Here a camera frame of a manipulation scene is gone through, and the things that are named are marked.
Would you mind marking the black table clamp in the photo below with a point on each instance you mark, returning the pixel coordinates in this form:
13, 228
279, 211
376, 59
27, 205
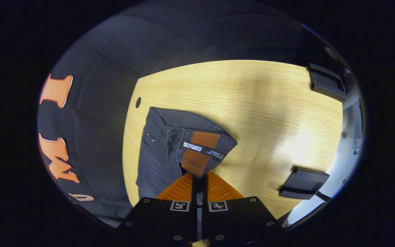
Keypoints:
324, 84
302, 181

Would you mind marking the dark grey jeans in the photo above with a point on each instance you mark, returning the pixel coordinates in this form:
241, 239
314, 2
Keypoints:
159, 161

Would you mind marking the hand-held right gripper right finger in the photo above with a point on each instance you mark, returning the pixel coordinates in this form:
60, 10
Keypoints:
238, 223

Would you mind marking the black backdrop cloth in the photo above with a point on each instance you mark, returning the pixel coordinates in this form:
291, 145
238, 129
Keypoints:
94, 137

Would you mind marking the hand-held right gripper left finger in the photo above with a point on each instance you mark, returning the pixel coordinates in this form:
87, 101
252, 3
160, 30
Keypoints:
163, 223

